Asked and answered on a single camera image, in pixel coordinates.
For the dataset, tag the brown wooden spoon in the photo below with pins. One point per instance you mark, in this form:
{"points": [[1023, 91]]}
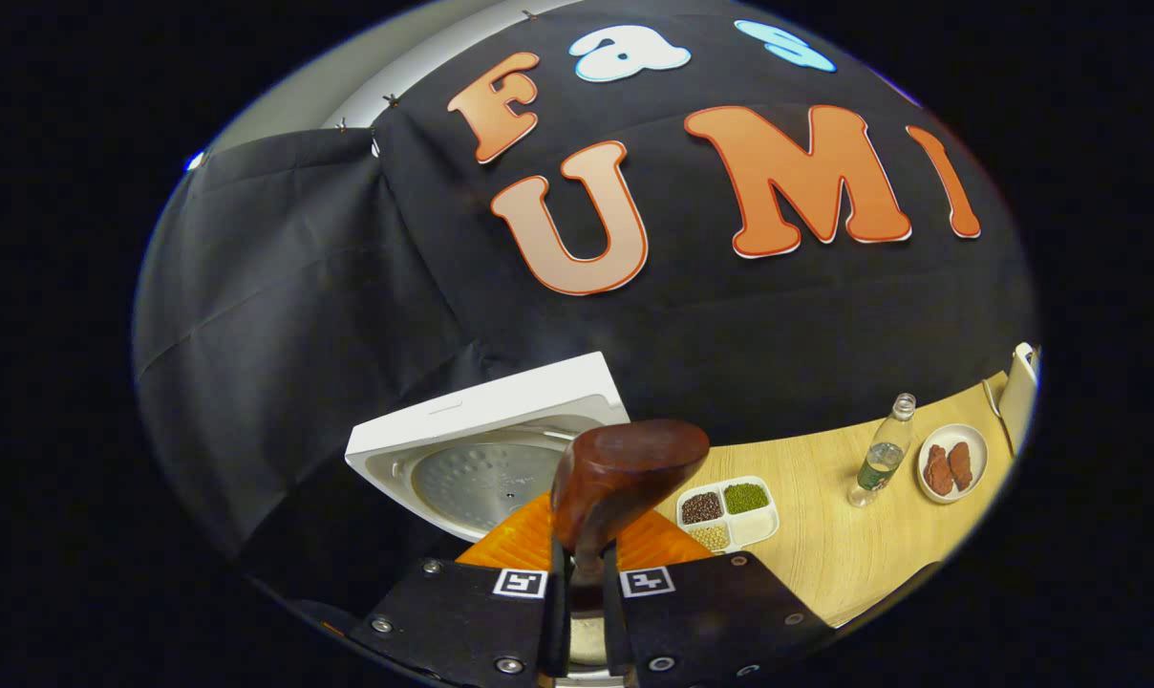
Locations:
{"points": [[625, 468]]}

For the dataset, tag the white divided bean tray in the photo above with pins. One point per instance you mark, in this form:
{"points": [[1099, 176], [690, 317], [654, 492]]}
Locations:
{"points": [[730, 516]]}

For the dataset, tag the red meat piece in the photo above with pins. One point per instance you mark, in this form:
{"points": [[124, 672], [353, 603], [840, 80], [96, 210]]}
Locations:
{"points": [[962, 465], [938, 470]]}

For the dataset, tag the ceiling light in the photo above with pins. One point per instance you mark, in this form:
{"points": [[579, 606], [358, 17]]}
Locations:
{"points": [[196, 161]]}

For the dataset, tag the clear plastic water bottle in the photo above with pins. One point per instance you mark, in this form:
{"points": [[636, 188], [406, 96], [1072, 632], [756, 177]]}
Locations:
{"points": [[881, 463]]}

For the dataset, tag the white rice cooker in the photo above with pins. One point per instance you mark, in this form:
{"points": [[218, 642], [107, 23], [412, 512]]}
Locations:
{"points": [[481, 411]]}

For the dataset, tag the white toaster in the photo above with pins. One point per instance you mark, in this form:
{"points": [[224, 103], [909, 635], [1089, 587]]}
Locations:
{"points": [[1019, 401]]}

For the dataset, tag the white round plate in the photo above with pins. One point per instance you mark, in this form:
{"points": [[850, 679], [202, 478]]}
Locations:
{"points": [[980, 459]]}

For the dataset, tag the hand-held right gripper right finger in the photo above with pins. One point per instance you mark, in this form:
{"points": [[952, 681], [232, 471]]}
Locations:
{"points": [[711, 621]]}

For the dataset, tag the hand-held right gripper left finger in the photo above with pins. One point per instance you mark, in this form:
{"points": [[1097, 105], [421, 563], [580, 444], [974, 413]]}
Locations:
{"points": [[462, 621]]}

